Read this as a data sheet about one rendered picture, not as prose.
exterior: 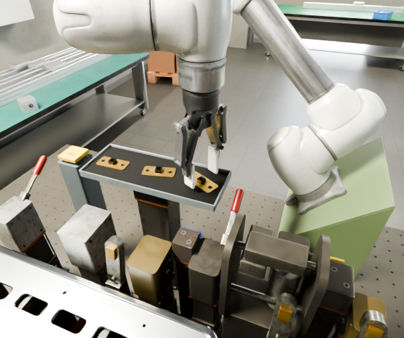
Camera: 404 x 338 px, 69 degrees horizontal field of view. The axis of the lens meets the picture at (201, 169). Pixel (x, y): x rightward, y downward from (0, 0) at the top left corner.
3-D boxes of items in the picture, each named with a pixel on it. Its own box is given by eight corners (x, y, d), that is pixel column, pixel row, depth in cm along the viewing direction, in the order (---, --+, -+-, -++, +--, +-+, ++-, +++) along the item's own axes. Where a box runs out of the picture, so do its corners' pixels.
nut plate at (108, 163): (95, 164, 78) (94, 161, 77) (103, 157, 81) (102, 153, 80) (122, 170, 76) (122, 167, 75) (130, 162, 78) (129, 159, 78)
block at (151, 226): (149, 280, 101) (130, 180, 74) (160, 262, 107) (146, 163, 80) (175, 290, 99) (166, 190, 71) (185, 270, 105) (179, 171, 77)
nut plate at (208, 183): (183, 178, 73) (183, 174, 73) (195, 172, 75) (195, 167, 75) (208, 194, 68) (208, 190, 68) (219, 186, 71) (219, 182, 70)
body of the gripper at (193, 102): (203, 75, 61) (203, 115, 67) (172, 86, 57) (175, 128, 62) (230, 84, 57) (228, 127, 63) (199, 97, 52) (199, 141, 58)
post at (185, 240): (179, 326, 89) (171, 241, 65) (185, 311, 93) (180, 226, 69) (194, 332, 88) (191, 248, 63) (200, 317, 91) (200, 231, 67)
